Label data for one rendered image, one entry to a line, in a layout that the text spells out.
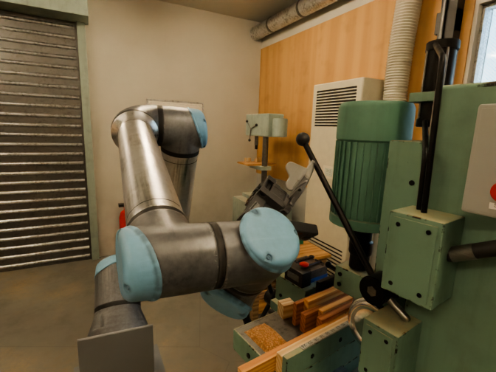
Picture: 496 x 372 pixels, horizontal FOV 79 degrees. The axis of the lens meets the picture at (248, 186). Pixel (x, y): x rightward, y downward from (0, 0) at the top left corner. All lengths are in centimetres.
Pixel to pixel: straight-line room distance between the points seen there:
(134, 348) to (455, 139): 103
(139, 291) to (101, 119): 317
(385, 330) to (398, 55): 189
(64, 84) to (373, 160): 310
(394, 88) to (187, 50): 230
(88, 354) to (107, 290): 19
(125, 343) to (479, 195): 101
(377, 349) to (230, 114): 340
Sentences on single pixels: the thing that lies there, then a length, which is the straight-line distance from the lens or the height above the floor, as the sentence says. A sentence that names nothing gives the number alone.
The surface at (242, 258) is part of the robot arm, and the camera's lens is 39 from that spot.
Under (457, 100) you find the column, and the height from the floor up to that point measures 149.
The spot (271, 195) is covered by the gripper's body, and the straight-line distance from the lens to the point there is 63.
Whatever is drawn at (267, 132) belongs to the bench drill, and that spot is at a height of 140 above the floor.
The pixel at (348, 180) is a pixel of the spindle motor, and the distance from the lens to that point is 77.
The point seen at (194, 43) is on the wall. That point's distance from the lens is 377.
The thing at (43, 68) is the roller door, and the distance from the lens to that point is 352.
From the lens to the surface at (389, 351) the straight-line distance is 68.
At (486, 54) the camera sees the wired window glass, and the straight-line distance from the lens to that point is 231.
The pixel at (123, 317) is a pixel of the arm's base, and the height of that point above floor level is 82.
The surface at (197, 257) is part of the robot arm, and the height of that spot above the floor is 128.
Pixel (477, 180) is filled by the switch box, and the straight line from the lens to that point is 56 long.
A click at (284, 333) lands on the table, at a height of 90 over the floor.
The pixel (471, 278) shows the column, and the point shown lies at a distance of 66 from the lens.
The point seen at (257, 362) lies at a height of 94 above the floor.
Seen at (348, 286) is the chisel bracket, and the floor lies 103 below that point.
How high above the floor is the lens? 143
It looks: 11 degrees down
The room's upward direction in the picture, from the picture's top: 2 degrees clockwise
